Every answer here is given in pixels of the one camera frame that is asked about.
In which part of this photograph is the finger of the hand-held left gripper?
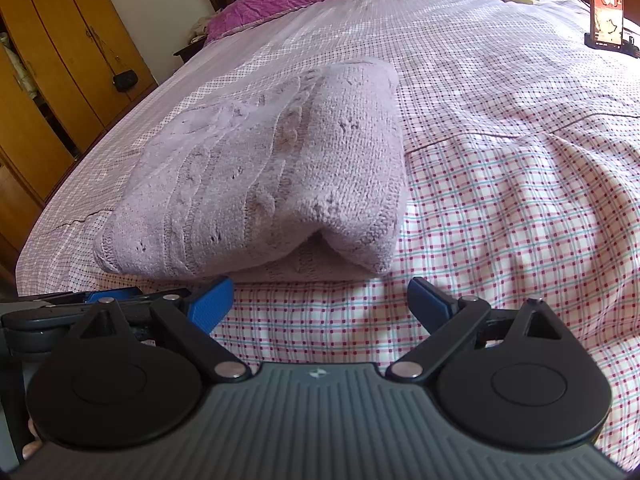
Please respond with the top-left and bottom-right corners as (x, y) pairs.
(0, 286), (193, 312)

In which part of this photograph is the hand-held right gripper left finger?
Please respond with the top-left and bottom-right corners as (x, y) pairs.
(80, 276), (252, 383)

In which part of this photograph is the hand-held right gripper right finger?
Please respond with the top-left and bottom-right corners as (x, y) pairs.
(386, 276), (563, 382)

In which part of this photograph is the pink knitted sweater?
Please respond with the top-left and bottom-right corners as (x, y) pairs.
(92, 56), (407, 283)

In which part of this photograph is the small black shoulder bag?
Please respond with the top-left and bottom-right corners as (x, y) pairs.
(87, 25), (139, 93)

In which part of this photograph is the person's left hand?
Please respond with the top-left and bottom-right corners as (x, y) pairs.
(25, 416), (45, 462)

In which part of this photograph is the checked bed sheet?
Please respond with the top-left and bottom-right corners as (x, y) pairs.
(15, 0), (640, 472)

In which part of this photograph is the wooden wardrobe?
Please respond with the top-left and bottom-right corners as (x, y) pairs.
(0, 0), (159, 272)

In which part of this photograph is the dark wooden nightstand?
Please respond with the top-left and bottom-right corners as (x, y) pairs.
(173, 40), (207, 64)

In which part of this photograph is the cream cloth bundle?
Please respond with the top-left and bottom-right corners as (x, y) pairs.
(187, 16), (217, 44)

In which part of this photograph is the black phone stand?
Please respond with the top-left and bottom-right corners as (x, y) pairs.
(583, 32), (640, 59)

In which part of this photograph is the smartphone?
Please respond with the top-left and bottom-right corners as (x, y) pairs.
(587, 0), (625, 51)

